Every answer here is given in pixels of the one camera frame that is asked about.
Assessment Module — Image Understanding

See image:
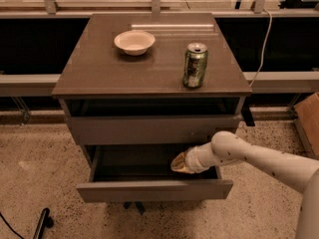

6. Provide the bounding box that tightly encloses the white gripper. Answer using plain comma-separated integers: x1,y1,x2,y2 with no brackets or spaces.
170,143,219,174

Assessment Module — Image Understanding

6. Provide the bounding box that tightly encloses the grey drawer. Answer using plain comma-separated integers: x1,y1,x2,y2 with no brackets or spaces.
77,144,233,202
67,115,241,145

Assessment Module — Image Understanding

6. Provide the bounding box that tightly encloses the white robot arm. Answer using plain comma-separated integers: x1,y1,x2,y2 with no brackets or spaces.
170,131,319,239

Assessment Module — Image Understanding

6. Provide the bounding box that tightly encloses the grey top drawer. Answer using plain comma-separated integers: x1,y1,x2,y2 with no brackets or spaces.
67,115,241,145

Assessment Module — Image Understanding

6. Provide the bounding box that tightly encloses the grey drawer cabinet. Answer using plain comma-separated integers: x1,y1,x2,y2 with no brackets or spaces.
52,12,253,206

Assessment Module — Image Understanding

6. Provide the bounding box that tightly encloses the green soda can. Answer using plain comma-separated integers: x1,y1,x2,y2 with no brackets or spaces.
182,43,208,88

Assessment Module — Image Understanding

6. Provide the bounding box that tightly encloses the white paper bowl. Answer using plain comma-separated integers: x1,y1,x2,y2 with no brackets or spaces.
114,30,156,56

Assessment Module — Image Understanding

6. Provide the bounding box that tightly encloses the cardboard box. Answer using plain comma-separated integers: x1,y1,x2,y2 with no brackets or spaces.
294,93,319,157

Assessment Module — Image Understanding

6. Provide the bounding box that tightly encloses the black stand foot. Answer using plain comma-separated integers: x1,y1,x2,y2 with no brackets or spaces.
33,208,54,239

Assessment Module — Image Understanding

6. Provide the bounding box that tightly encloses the grey metal rail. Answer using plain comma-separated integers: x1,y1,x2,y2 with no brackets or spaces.
0,72,319,97

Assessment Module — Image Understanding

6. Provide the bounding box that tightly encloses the white cable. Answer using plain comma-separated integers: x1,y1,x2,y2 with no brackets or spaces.
249,8,273,88

